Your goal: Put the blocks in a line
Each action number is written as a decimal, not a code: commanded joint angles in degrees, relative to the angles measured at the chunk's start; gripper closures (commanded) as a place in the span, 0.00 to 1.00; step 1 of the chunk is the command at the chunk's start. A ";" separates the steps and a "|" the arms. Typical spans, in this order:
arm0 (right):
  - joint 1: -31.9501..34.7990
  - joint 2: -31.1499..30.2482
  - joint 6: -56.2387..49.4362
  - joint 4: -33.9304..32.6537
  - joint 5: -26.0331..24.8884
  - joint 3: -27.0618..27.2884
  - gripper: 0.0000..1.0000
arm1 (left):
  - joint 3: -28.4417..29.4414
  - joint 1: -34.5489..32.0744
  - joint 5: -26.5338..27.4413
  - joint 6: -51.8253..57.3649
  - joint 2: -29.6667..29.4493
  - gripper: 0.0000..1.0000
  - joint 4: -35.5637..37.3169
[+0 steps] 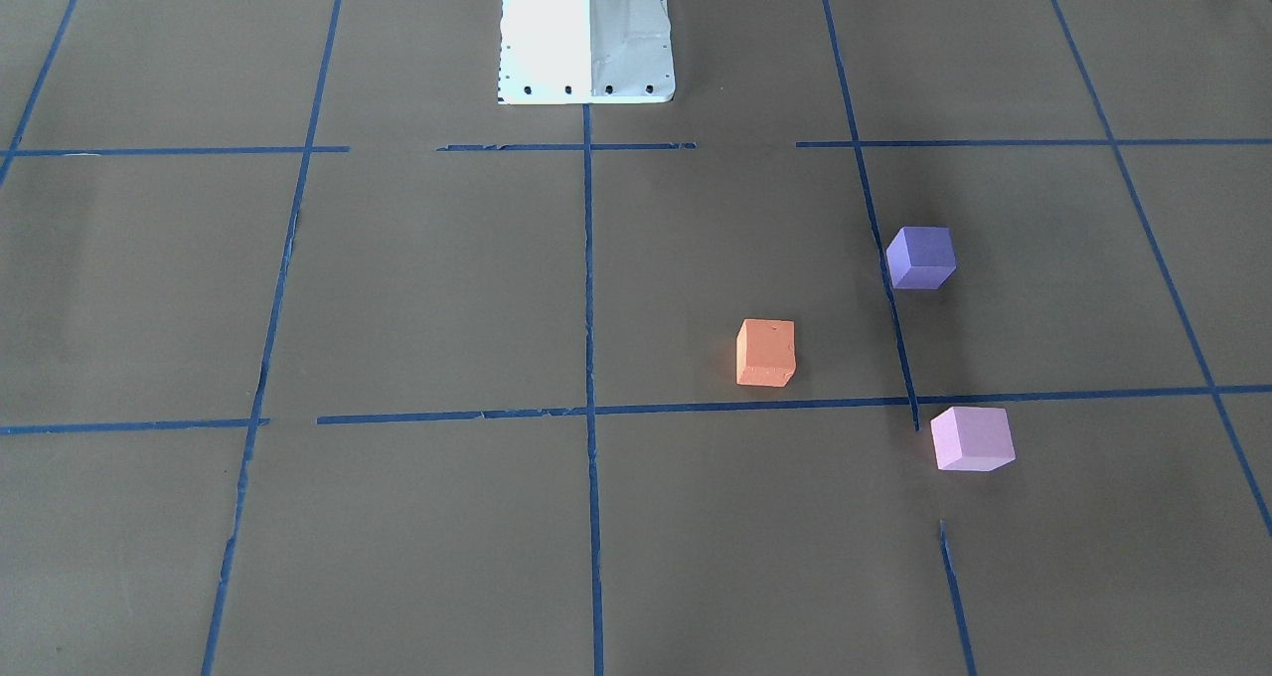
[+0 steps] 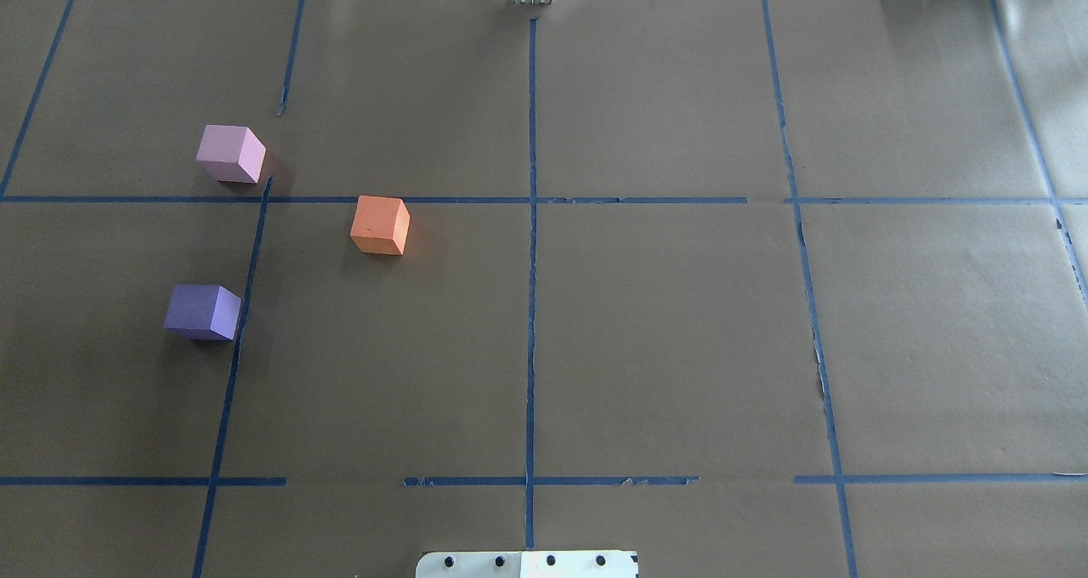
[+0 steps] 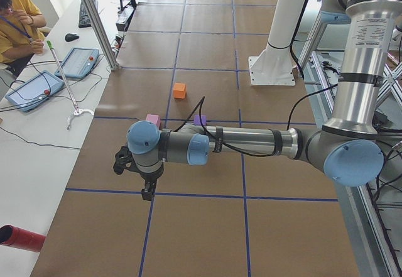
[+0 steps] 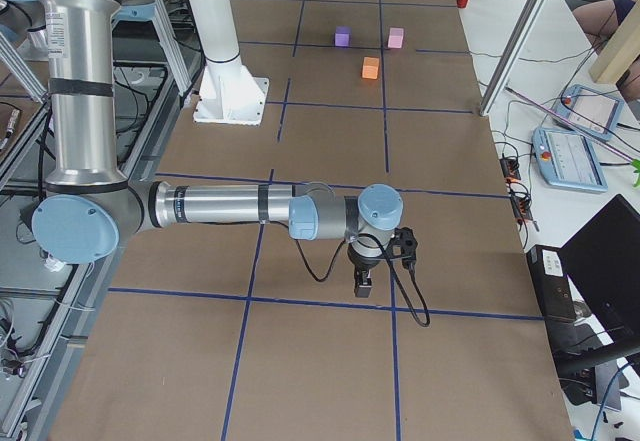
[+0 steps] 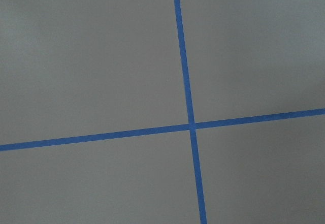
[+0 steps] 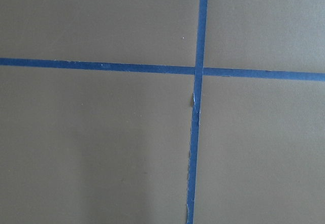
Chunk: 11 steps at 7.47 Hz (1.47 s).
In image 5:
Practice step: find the blue tape strip lengthwise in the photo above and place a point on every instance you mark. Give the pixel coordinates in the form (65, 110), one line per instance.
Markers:
(190, 113)

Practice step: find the blue tape strip crosswise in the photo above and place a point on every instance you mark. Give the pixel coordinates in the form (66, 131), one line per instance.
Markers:
(161, 130)

